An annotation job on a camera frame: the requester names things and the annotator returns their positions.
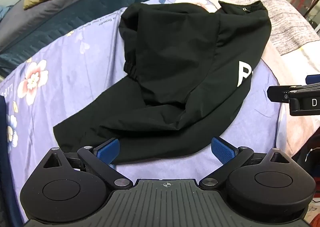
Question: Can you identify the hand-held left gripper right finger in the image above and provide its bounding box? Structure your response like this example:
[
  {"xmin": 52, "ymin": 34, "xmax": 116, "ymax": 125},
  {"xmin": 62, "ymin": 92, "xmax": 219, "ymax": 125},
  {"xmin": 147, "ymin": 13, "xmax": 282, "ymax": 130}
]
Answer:
[{"xmin": 199, "ymin": 137, "xmax": 292, "ymax": 189}]

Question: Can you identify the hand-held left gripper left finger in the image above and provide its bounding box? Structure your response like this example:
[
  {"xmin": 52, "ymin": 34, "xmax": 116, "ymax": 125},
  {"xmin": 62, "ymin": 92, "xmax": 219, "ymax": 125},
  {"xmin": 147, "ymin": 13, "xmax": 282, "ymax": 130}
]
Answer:
[{"xmin": 39, "ymin": 138, "xmax": 133, "ymax": 189}]

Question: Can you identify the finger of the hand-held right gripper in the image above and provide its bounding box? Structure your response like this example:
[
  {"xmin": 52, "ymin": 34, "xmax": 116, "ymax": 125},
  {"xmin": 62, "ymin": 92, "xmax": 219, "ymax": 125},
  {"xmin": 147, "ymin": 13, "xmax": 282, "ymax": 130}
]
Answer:
[
  {"xmin": 306, "ymin": 74, "xmax": 320, "ymax": 85},
  {"xmin": 267, "ymin": 83, "xmax": 320, "ymax": 103}
]

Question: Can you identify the black jacket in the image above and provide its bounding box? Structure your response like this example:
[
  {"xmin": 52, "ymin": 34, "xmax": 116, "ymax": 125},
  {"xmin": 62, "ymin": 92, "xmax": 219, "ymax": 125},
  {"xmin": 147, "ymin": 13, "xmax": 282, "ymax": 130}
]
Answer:
[{"xmin": 52, "ymin": 0, "xmax": 273, "ymax": 165}]

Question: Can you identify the pink grey striped blanket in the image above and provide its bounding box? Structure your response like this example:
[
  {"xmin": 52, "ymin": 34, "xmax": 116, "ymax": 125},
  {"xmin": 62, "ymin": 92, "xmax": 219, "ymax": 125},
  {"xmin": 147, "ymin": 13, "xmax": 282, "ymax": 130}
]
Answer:
[{"xmin": 195, "ymin": 0, "xmax": 320, "ymax": 158}]

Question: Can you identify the purple floral bedsheet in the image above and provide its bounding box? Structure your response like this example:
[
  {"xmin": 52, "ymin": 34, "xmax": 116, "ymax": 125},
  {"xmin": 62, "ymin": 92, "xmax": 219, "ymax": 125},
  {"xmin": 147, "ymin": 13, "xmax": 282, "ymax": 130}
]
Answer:
[{"xmin": 0, "ymin": 0, "xmax": 285, "ymax": 227}]

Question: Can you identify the navy cloth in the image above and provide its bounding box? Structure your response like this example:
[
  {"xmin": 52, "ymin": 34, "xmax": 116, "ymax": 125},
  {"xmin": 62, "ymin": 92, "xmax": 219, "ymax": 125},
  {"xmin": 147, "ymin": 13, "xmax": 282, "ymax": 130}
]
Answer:
[{"xmin": 0, "ymin": 97, "xmax": 23, "ymax": 227}]

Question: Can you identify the teal mattress cover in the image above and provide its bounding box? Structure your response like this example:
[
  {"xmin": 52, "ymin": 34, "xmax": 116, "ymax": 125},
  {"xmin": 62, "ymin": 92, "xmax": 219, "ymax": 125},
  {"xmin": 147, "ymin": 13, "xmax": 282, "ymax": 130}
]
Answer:
[{"xmin": 0, "ymin": 0, "xmax": 173, "ymax": 76}]

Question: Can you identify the light blue cloth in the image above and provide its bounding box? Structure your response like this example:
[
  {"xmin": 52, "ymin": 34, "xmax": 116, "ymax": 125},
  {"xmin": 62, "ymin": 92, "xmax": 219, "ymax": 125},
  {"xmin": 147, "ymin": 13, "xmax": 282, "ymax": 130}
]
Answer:
[{"xmin": 0, "ymin": 5, "xmax": 14, "ymax": 21}]

